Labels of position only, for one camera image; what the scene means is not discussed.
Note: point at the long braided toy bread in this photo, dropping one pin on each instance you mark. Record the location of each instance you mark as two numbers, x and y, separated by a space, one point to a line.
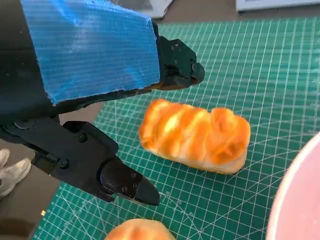
195 135

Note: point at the pink bowl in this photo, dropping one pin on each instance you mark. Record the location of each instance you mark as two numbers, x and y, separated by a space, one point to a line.
300 200

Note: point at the round toy bread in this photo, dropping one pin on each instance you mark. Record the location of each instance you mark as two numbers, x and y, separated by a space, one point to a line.
140 231

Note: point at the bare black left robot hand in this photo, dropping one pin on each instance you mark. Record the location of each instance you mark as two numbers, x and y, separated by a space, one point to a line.
87 50

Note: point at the green cutting mat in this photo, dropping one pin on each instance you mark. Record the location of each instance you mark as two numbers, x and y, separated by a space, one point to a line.
250 75

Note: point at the white mesh cabinet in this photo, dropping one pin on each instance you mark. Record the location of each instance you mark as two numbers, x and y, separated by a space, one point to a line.
277 4
160 7

